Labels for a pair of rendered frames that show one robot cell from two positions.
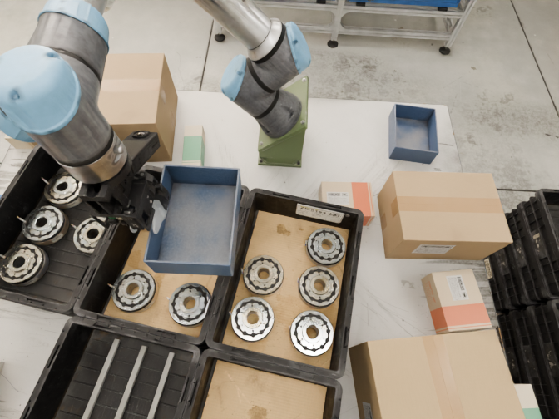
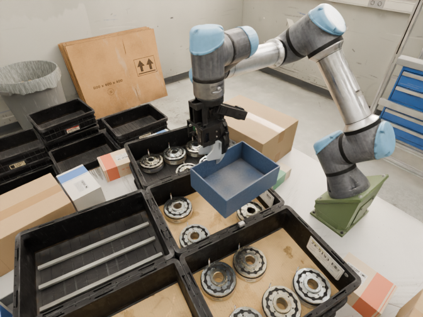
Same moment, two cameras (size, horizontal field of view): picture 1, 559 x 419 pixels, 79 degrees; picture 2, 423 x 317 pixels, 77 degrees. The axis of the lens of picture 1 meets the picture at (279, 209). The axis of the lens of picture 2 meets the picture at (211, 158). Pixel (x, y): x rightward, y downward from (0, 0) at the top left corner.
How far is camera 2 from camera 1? 0.28 m
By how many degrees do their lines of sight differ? 39
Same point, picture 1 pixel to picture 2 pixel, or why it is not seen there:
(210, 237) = (233, 192)
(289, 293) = (256, 292)
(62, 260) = (165, 173)
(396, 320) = not seen: outside the picture
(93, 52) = (240, 44)
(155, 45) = (307, 137)
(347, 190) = (367, 275)
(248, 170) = (299, 212)
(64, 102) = (209, 44)
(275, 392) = not seen: outside the picture
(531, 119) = not seen: outside the picture
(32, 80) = (205, 29)
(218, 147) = (291, 187)
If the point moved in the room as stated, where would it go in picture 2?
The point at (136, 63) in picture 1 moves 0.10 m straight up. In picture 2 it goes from (279, 117) to (282, 99)
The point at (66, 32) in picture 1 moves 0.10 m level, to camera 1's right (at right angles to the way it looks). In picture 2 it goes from (236, 32) to (268, 43)
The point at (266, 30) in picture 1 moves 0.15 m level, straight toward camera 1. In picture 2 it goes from (363, 116) to (340, 133)
